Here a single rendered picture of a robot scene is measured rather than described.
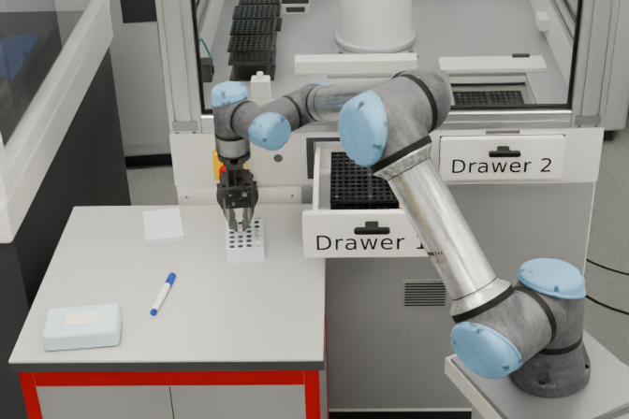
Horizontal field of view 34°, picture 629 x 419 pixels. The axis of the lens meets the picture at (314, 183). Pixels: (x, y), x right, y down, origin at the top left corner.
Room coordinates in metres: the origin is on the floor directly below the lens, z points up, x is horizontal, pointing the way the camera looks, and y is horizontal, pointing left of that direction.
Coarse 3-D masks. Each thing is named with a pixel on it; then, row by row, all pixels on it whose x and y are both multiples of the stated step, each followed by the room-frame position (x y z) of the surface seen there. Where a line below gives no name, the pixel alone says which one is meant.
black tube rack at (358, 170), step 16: (336, 160) 2.10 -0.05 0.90; (336, 176) 2.03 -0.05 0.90; (352, 176) 2.03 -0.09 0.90; (368, 176) 2.02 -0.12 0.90; (336, 192) 1.96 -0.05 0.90; (352, 192) 1.96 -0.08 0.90; (368, 192) 1.95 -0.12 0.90; (384, 192) 1.95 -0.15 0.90; (336, 208) 1.94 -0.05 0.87; (352, 208) 1.94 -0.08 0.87; (368, 208) 1.93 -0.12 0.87; (384, 208) 1.93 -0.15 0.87
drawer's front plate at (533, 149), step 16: (448, 144) 2.13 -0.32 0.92; (464, 144) 2.13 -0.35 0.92; (480, 144) 2.13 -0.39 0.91; (496, 144) 2.13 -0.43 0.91; (512, 144) 2.13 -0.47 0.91; (528, 144) 2.13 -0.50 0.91; (544, 144) 2.12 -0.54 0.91; (560, 144) 2.12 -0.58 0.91; (448, 160) 2.13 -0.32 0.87; (464, 160) 2.13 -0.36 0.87; (480, 160) 2.13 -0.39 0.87; (496, 160) 2.13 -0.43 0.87; (512, 160) 2.13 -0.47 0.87; (528, 160) 2.13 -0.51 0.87; (544, 160) 2.12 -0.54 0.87; (560, 160) 2.12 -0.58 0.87; (448, 176) 2.13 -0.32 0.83; (464, 176) 2.13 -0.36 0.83; (480, 176) 2.13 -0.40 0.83; (496, 176) 2.13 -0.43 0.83; (512, 176) 2.13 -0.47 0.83; (528, 176) 2.13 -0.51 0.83; (544, 176) 2.12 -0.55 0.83; (560, 176) 2.12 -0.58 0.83
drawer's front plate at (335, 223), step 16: (304, 224) 1.83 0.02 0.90; (320, 224) 1.82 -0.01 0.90; (336, 224) 1.82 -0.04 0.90; (352, 224) 1.82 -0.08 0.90; (384, 224) 1.82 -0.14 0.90; (400, 224) 1.82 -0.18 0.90; (304, 240) 1.83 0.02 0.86; (320, 240) 1.82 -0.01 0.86; (352, 240) 1.82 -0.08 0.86; (416, 240) 1.82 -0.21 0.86; (320, 256) 1.82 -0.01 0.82; (336, 256) 1.82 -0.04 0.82; (352, 256) 1.82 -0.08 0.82; (368, 256) 1.82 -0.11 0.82; (384, 256) 1.82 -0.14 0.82; (400, 256) 1.82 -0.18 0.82
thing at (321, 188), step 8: (320, 152) 2.18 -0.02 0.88; (328, 152) 2.18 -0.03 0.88; (320, 160) 2.17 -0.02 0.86; (328, 160) 2.18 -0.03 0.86; (320, 168) 2.15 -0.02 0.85; (328, 168) 2.18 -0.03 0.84; (320, 176) 2.14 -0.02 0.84; (328, 176) 2.14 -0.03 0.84; (320, 184) 2.10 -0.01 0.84; (328, 184) 2.10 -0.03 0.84; (320, 192) 2.07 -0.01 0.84; (328, 192) 2.07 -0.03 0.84; (320, 200) 2.03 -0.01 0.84; (328, 200) 2.03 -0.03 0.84; (312, 208) 1.94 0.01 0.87; (320, 208) 2.00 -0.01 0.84; (328, 208) 2.00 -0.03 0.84
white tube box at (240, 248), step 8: (240, 224) 2.00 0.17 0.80; (256, 224) 2.00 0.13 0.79; (232, 232) 1.98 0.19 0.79; (248, 232) 1.98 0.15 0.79; (232, 240) 1.94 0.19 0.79; (240, 240) 1.94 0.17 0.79; (248, 240) 1.94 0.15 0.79; (232, 248) 1.91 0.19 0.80; (240, 248) 1.90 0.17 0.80; (248, 248) 1.90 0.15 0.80; (256, 248) 1.90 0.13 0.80; (232, 256) 1.90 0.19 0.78; (240, 256) 1.90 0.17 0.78; (248, 256) 1.90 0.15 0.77; (256, 256) 1.90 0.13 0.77
